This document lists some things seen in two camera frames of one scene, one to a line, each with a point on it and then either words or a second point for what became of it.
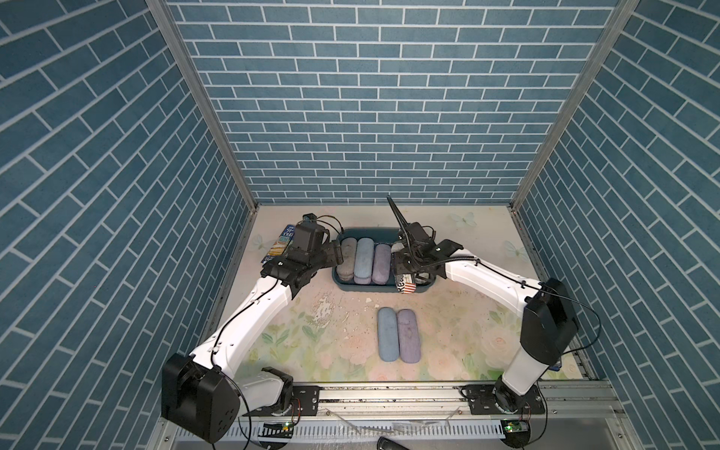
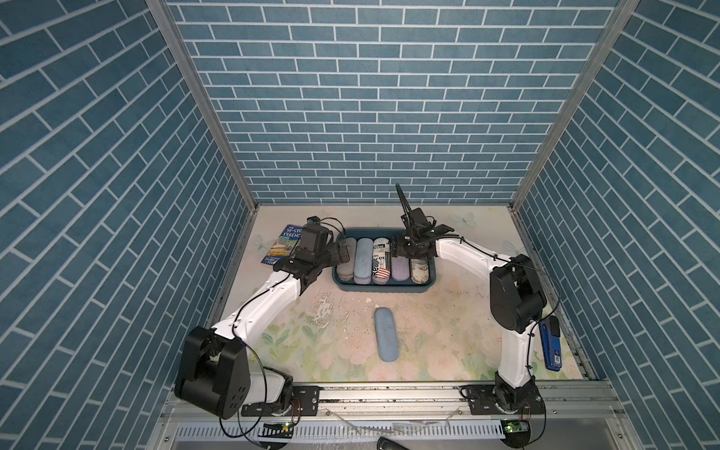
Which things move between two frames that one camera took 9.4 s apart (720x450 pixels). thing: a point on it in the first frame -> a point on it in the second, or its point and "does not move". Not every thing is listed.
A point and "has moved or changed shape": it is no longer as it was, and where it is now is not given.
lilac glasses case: (408, 336) has moved or changed shape
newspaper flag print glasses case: (405, 285) -> (382, 261)
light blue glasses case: (388, 335) does not move
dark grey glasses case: (346, 271) does not move
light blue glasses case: (364, 261) does not move
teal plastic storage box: (380, 235) does not move
